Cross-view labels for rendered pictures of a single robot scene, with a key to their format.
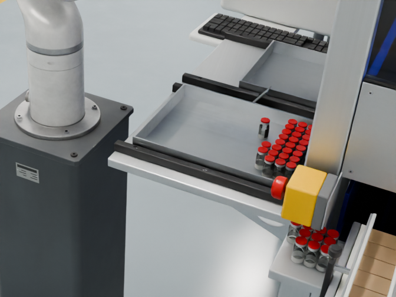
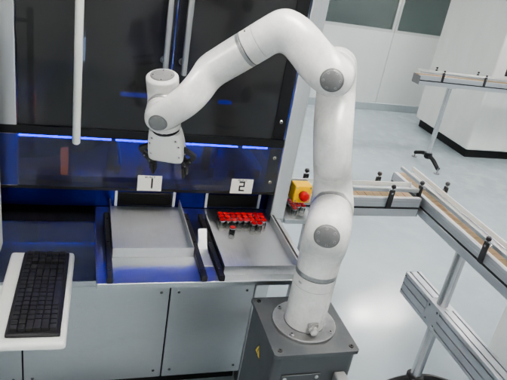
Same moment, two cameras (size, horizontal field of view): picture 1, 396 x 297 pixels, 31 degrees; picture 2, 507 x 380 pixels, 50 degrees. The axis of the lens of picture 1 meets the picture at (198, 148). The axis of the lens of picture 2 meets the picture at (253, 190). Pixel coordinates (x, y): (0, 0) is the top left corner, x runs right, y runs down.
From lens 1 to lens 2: 263 cm
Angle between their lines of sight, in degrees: 104
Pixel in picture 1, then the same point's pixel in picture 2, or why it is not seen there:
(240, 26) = (35, 305)
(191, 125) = (251, 262)
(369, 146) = not seen: hidden behind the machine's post
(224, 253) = not seen: outside the picture
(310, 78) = (139, 234)
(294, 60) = (117, 244)
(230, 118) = (225, 251)
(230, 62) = (151, 270)
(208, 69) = (175, 276)
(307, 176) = (301, 183)
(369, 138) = not seen: hidden behind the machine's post
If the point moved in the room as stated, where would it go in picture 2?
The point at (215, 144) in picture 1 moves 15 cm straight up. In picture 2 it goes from (256, 249) to (264, 212)
